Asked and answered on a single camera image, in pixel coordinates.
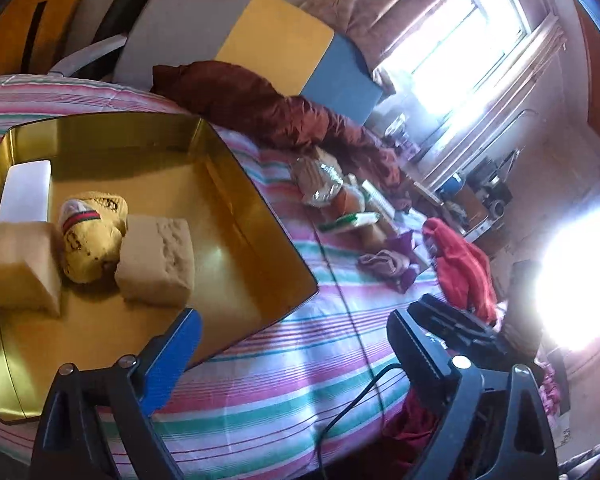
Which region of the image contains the dark red cloth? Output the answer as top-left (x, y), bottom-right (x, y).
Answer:
top-left (380, 387), bottom-right (448, 468)

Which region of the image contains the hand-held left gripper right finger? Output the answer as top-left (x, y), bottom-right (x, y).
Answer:
top-left (386, 308), bottom-right (558, 480)

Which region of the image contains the purple cloth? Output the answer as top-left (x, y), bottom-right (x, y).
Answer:
top-left (357, 232), bottom-right (421, 293)

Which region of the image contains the black cable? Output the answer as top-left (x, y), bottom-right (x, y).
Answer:
top-left (316, 362), bottom-right (406, 480)

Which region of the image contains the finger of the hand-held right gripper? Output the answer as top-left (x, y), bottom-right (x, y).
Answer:
top-left (411, 294), bottom-right (518, 361)

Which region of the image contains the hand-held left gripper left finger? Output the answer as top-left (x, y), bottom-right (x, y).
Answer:
top-left (30, 306), bottom-right (203, 480)

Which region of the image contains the long white packet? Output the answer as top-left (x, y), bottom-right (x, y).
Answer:
top-left (362, 180), bottom-right (396, 221)

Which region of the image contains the plain white box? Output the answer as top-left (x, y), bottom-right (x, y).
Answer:
top-left (0, 159), bottom-right (52, 224)

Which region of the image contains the orange wooden wardrobe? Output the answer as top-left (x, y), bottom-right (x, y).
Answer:
top-left (0, 0), bottom-right (88, 81)

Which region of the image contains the gold metal tin box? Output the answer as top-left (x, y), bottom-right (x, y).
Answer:
top-left (0, 112), bottom-right (320, 426)

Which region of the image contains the pink curtain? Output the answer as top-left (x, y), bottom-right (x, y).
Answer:
top-left (300, 0), bottom-right (511, 68)

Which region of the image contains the blue round container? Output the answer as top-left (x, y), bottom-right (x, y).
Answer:
top-left (440, 172), bottom-right (466, 196)

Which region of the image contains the maroon puffer jacket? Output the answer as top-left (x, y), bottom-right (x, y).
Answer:
top-left (151, 60), bottom-right (413, 211)

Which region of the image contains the grey yellow blue chair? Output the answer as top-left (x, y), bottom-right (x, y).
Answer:
top-left (47, 0), bottom-right (385, 126)

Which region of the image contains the tan sponge block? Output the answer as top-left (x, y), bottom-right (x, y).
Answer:
top-left (0, 221), bottom-right (63, 318)
top-left (114, 214), bottom-right (196, 309)

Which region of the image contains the green and white packet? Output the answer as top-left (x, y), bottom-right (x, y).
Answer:
top-left (317, 211), bottom-right (381, 233)

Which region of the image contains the window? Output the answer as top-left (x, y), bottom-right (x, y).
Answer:
top-left (375, 0), bottom-right (541, 126)

